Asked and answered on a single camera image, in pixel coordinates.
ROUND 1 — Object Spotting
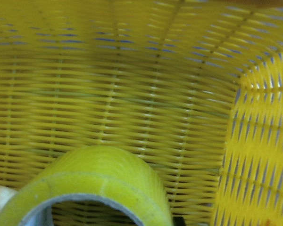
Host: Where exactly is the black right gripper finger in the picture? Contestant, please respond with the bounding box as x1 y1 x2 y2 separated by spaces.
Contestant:
173 216 185 226

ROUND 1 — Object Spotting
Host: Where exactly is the yellow tape roll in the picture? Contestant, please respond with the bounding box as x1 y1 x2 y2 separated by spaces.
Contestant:
0 146 173 226

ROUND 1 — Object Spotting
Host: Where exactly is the yellow plastic basket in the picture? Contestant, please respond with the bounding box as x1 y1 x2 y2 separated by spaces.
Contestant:
0 0 283 226

